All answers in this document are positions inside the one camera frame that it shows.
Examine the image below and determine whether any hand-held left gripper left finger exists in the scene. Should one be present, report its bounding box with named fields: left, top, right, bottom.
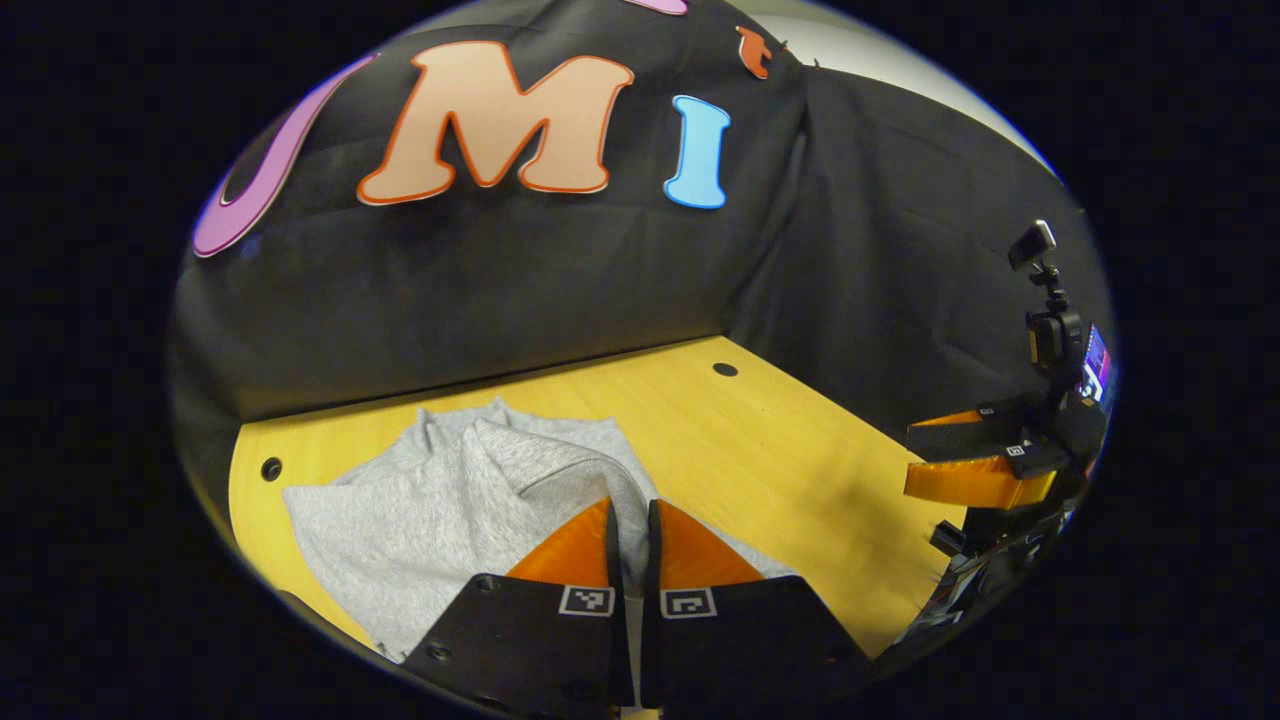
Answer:
left=400, top=497, right=637, bottom=719

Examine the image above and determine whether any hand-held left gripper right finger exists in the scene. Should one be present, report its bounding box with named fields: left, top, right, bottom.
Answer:
left=641, top=498, right=874, bottom=715

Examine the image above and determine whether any grey zip-neck sweatshirt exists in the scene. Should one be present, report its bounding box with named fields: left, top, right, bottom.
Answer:
left=283, top=398, right=801, bottom=663

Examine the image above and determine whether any black backdrop cloth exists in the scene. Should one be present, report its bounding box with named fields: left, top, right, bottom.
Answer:
left=170, top=0, right=1116, bottom=491

